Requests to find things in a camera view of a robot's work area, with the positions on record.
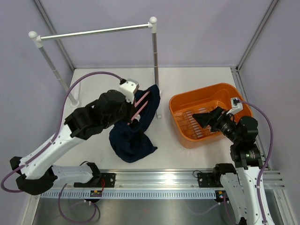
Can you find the dark navy shorts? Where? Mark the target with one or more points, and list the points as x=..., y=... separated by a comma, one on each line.
x=129, y=142

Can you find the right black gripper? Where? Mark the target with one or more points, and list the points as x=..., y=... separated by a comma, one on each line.
x=213, y=119

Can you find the black mounting plate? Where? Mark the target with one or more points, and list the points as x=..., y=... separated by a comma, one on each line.
x=205, y=179
x=107, y=180

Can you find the orange plastic basket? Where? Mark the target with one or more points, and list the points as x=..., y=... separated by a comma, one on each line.
x=189, y=132

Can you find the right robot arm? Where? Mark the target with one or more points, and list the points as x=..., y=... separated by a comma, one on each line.
x=242, y=180

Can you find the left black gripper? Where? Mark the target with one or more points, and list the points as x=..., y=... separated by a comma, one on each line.
x=130, y=106

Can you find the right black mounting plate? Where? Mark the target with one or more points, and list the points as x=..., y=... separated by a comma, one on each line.
x=205, y=179

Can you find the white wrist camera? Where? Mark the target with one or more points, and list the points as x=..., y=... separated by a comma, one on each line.
x=237, y=106
x=128, y=88

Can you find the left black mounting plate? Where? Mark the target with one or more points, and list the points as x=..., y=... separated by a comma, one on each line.
x=107, y=180

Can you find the white slotted cable duct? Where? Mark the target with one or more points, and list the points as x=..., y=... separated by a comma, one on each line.
x=130, y=194

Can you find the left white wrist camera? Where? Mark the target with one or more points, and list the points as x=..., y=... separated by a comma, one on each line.
x=128, y=88

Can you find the silver clothes rack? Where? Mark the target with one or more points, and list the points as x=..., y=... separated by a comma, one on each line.
x=152, y=24

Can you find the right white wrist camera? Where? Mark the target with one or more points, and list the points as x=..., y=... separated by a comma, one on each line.
x=237, y=106

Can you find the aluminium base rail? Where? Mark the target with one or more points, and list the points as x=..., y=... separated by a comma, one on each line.
x=147, y=179

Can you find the pink clothes hanger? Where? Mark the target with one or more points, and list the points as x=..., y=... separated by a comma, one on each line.
x=139, y=105

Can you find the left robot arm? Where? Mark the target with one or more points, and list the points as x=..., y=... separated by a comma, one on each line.
x=37, y=172

